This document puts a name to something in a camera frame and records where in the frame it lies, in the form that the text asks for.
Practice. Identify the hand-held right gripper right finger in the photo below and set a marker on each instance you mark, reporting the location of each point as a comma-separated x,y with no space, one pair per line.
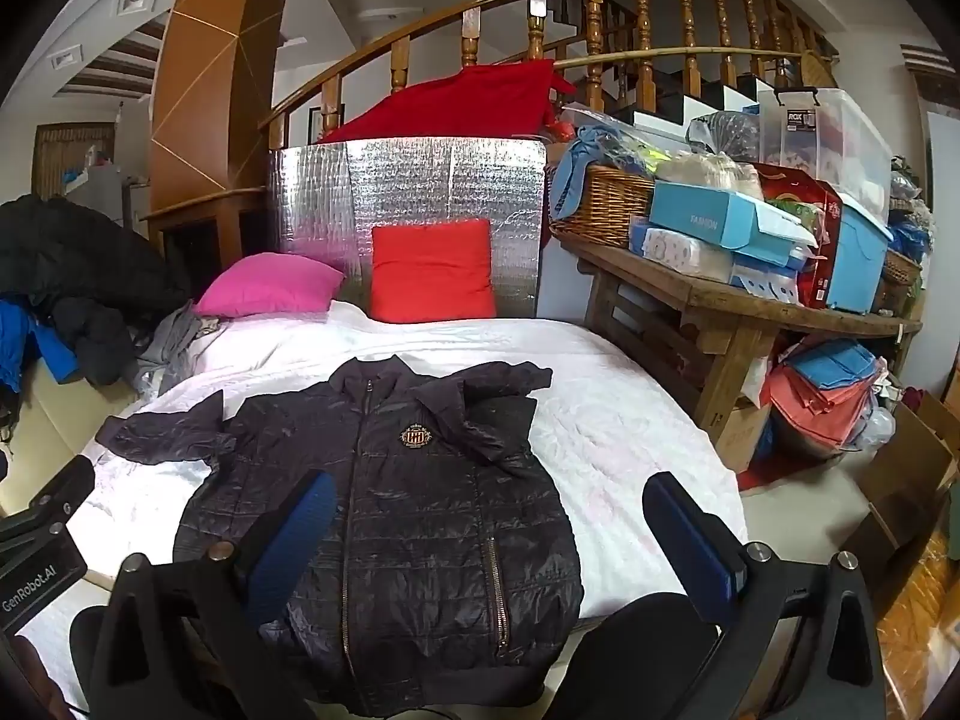
690,540

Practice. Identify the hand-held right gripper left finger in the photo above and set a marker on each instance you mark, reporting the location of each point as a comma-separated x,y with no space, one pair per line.
300,532

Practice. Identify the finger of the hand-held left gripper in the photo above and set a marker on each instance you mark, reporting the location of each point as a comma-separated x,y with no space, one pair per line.
71,476

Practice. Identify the black quilted jacket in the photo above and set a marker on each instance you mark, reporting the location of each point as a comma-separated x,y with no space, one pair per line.
420,510

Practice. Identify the person's left forearm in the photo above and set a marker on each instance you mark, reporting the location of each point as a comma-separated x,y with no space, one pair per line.
22,679

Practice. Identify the small cardboard box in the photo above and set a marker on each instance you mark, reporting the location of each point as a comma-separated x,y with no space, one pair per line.
739,435

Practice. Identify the blue garment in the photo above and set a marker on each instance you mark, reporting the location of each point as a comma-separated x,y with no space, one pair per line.
52,352

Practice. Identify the grey garment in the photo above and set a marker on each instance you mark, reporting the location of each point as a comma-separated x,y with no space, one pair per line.
169,345

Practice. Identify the stack of folded cloths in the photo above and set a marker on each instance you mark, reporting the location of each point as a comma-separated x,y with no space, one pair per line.
810,405

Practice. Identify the large cardboard box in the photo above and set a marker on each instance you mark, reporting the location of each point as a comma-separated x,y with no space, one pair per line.
900,480

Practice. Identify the black coat pile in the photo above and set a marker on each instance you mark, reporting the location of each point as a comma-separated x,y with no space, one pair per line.
82,255

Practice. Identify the wooden bench table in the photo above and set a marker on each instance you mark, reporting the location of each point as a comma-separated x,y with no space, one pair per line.
675,300

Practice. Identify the pink pillow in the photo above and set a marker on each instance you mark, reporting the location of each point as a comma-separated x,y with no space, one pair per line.
270,285

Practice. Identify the white tissue pack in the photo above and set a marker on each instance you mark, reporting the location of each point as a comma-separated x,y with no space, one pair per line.
682,251
765,285

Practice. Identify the dark wooden counter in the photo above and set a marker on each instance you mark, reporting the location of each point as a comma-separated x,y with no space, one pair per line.
202,229

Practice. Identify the grey refrigerator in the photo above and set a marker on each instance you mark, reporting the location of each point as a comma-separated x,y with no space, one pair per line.
105,191

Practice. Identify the red cloth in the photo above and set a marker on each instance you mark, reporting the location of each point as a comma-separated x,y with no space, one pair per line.
431,274
465,101

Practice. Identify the red gift box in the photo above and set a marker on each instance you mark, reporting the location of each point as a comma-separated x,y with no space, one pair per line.
817,270

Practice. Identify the blue shoe box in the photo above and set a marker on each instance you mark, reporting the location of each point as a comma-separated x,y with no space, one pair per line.
697,214

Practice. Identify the blue plastic bin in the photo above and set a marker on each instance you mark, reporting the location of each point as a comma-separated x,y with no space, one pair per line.
855,255

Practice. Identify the bamboo blind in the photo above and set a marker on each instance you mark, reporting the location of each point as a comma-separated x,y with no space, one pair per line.
52,146

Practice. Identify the small dark wicker basket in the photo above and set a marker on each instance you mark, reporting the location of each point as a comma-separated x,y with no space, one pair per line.
896,274

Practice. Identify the clear bag of beige items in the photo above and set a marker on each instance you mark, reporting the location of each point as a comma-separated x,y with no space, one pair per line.
712,169

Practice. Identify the silver foil insulation board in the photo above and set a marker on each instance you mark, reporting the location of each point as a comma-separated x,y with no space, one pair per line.
420,180

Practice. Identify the blue cloth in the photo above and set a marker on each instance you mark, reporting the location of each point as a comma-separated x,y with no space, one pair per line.
574,165

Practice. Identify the dark patterned bag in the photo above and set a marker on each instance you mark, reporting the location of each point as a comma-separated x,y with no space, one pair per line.
727,131

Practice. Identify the square recessed ceiling light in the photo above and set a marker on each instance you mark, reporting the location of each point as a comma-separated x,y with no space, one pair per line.
136,1
76,58

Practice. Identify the clear plastic storage box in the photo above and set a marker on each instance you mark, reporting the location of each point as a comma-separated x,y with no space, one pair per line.
825,135

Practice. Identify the staircase steps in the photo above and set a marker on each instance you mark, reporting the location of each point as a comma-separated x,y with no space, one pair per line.
705,101

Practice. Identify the wooden arch column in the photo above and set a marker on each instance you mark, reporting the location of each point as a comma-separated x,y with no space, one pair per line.
210,52

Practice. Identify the woven bamboo tray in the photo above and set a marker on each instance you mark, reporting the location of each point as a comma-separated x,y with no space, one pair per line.
817,71

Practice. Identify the wooden stair railing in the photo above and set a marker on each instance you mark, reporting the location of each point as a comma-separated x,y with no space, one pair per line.
470,30

